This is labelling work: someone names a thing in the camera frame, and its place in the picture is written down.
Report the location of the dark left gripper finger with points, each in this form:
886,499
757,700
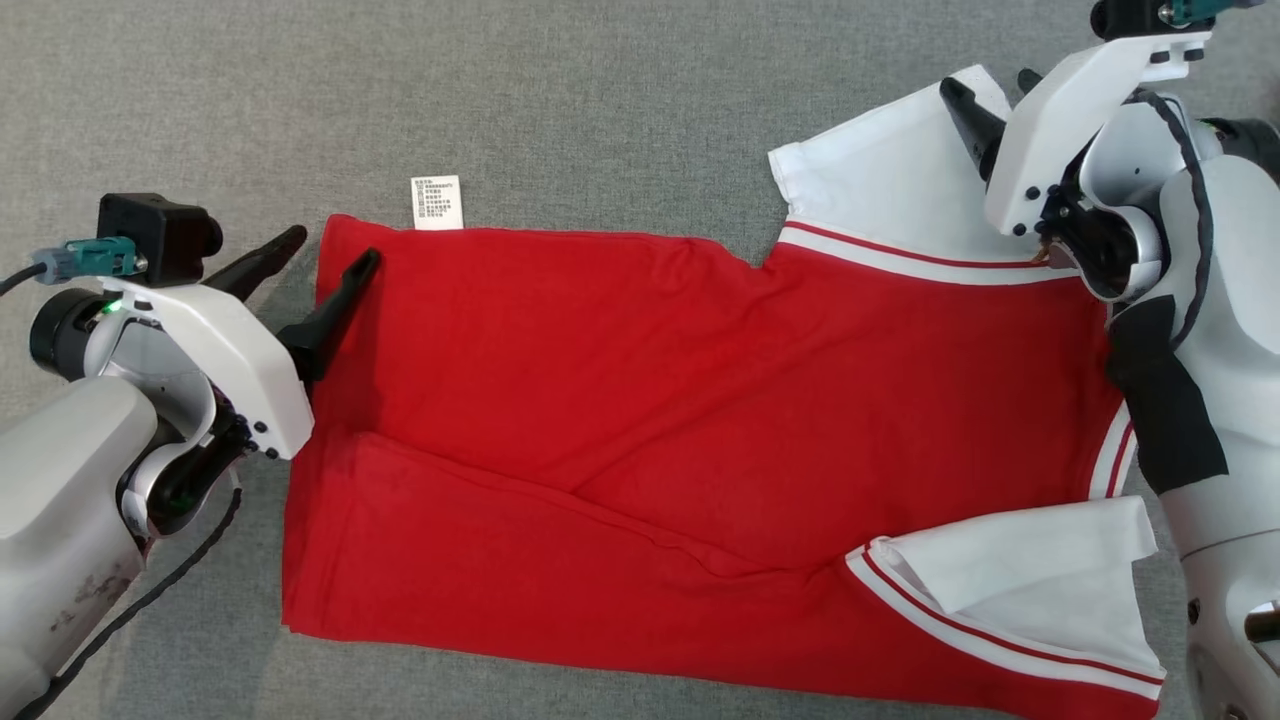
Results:
260,260
335,315

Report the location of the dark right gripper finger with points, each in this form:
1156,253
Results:
975,125
1030,80

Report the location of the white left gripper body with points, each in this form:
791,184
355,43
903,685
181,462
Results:
240,360

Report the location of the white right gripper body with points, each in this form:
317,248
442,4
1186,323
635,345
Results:
1060,120

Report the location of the red t-shirt with white sleeves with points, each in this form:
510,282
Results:
650,400

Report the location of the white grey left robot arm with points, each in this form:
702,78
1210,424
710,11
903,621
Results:
60,470

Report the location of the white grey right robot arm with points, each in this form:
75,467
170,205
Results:
1230,350

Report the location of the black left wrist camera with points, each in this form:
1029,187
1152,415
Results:
160,235

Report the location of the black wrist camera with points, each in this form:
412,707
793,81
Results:
1130,18
160,235

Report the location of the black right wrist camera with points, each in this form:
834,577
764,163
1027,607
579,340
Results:
1130,18

